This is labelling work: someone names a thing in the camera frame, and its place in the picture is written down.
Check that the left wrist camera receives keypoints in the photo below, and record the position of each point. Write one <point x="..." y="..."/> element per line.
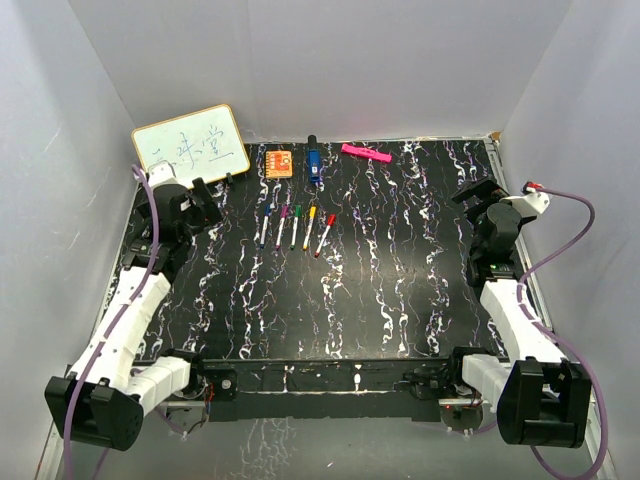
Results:
<point x="161" y="173"/>

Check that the small orange notebook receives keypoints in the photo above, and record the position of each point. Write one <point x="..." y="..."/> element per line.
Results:
<point x="278" y="164"/>

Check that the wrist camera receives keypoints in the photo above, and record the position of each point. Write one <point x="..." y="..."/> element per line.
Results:
<point x="531" y="203"/>
<point x="161" y="173"/>

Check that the small yellow-framed whiteboard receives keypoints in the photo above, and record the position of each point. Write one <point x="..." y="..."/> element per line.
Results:
<point x="205" y="144"/>

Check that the green marker pen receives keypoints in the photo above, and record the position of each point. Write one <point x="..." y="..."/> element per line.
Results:
<point x="295" y="226"/>

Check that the pink plastic clip bar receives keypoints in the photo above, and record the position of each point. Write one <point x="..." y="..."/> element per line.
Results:
<point x="366" y="153"/>

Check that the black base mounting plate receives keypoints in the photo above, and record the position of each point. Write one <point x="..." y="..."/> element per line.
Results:
<point x="417" y="389"/>

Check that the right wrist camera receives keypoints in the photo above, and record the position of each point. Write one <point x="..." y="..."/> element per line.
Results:
<point x="531" y="203"/>

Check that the blue stapler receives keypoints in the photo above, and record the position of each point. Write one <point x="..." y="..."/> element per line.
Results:
<point x="313" y="160"/>

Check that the red marker pen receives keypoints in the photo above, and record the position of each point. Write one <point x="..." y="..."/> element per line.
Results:
<point x="330" y="222"/>

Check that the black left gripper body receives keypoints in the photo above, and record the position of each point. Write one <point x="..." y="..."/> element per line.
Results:
<point x="195" y="223"/>

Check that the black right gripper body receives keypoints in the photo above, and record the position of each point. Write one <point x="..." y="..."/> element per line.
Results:
<point x="477" y="249"/>

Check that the purple marker pen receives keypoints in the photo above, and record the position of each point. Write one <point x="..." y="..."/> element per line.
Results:
<point x="280" y="230"/>

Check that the yellow marker pen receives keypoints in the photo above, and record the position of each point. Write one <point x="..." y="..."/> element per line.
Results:
<point x="309" y="227"/>

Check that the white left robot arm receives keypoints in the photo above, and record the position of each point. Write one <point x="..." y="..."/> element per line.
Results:
<point x="102" y="400"/>

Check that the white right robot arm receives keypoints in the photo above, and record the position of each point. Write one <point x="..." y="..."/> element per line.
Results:
<point x="540" y="397"/>

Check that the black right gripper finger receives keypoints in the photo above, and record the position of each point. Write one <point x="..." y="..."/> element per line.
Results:
<point x="485" y="189"/>
<point x="473" y="213"/>

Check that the blue marker pen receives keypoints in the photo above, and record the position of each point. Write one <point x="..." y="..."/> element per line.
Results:
<point x="265" y="223"/>

